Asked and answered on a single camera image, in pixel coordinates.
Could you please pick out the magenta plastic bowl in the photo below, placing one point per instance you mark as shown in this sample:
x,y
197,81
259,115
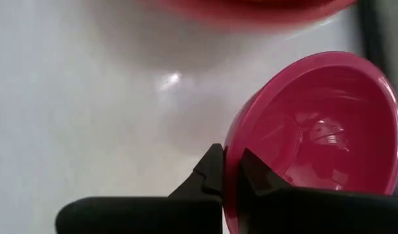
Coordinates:
x,y
332,130

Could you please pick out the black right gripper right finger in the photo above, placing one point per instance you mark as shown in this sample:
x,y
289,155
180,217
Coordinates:
x,y
283,208

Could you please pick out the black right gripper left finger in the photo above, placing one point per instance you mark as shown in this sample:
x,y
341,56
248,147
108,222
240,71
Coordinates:
x,y
186,208

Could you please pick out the large red plastic bowl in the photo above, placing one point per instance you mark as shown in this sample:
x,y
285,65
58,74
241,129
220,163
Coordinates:
x,y
254,9

